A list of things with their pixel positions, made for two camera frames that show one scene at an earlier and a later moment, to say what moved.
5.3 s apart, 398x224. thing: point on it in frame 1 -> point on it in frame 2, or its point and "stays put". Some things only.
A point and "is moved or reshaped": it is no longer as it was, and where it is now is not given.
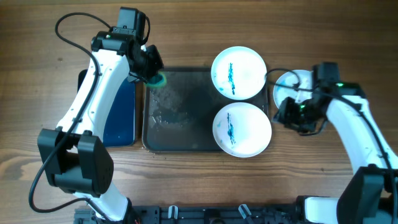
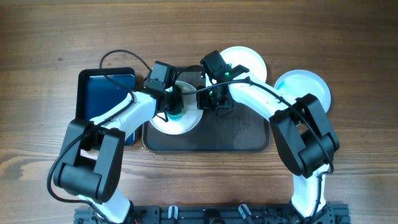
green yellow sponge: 157,81 is moved or reshaped
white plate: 242,129 -> 191,119
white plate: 306,79 stays put
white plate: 239,73 stays put
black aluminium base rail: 234,214 stays put
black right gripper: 286,117 -> 203,102
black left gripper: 157,63 -> 179,102
